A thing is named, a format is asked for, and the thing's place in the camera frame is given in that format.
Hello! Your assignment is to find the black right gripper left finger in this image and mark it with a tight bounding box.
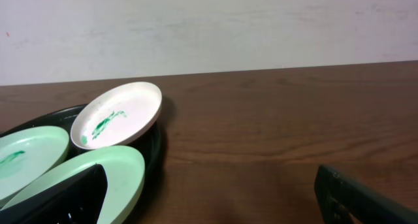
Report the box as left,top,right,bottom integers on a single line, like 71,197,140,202
1,165,108,224

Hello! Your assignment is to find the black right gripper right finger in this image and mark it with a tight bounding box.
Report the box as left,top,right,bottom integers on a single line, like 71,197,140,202
314,165,417,224

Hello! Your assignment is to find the light green stained plate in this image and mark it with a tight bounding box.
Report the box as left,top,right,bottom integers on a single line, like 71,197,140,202
1,126,69,206

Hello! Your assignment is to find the round black tray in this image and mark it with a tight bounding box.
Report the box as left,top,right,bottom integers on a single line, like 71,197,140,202
0,103,162,224

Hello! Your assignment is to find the white plate with green stain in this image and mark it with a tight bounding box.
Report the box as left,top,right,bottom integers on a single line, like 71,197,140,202
70,82,163,150

